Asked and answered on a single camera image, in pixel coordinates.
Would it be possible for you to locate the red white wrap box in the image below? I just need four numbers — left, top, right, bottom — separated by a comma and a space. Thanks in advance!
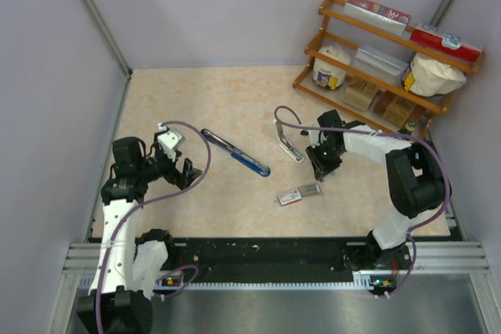
410, 23, 482, 63

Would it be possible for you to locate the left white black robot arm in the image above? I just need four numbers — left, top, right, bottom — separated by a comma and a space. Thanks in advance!
77, 128, 202, 333

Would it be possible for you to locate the wooden three-tier shelf rack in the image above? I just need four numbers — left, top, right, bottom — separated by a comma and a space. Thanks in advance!
292, 0, 484, 138

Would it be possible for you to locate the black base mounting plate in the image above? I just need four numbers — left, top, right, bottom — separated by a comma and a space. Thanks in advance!
132, 236, 414, 283

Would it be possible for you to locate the red foil roll box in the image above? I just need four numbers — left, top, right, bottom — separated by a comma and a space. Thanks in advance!
343, 0, 412, 36

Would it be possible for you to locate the blue metal stapler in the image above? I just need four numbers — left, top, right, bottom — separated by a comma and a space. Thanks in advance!
201, 128, 271, 178

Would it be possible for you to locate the small white stapler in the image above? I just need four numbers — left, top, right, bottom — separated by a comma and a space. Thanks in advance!
273, 120, 304, 163

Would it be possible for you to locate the red white staple box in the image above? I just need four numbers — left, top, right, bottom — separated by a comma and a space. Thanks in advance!
277, 183, 323, 207

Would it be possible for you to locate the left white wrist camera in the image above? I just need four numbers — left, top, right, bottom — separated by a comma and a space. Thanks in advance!
157, 124, 186, 162

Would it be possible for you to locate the light brown cardboard box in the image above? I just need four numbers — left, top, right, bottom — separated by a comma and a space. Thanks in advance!
342, 77, 379, 111

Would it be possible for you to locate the dark brown cardboard box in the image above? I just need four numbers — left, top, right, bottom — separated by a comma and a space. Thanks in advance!
373, 92, 426, 128

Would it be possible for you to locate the white bag with yellow label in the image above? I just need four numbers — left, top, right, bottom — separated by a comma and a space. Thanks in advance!
401, 53, 467, 97

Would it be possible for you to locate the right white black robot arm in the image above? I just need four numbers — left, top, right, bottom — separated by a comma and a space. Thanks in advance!
301, 110, 452, 271

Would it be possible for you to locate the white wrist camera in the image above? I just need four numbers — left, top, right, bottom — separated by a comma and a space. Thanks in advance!
301, 130, 322, 149
157, 124, 186, 162

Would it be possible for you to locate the aluminium frame rail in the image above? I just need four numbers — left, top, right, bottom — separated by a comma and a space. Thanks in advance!
63, 242, 490, 275

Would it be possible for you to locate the grey slotted cable duct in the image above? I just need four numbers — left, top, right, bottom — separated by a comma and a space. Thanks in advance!
77, 273, 396, 293

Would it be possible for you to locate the green glass bottle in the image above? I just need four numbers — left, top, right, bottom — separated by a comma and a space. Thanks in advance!
398, 120, 418, 142

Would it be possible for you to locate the silver grey long box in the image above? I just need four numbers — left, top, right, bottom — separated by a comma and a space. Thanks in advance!
351, 45, 409, 85

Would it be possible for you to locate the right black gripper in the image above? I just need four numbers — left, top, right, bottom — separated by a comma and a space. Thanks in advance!
305, 139, 344, 180

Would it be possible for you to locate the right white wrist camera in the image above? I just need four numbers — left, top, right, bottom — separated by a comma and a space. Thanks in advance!
301, 130, 322, 149

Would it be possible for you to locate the white jar with label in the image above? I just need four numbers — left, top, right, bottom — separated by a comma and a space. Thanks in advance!
312, 44, 351, 90

